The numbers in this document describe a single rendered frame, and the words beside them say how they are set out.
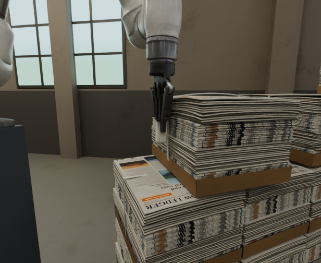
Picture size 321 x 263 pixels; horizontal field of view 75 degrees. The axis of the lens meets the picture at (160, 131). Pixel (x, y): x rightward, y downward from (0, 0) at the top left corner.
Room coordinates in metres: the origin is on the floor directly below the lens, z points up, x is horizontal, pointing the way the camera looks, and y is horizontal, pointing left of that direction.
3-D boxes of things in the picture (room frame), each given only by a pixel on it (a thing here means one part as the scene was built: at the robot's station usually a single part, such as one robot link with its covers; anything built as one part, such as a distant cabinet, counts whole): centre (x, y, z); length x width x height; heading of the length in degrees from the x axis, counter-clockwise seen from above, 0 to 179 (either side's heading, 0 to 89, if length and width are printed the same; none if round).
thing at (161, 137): (0.62, 0.00, 0.96); 0.03 x 0.01 x 0.07; 113
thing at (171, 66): (0.62, 0.00, 1.11); 0.08 x 0.07 x 0.09; 23
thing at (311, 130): (0.87, -0.55, 0.95); 0.38 x 0.29 x 0.23; 22
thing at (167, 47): (0.62, 0.00, 1.19); 0.09 x 0.09 x 0.06
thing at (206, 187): (0.56, -0.19, 0.86); 0.29 x 0.16 x 0.04; 108
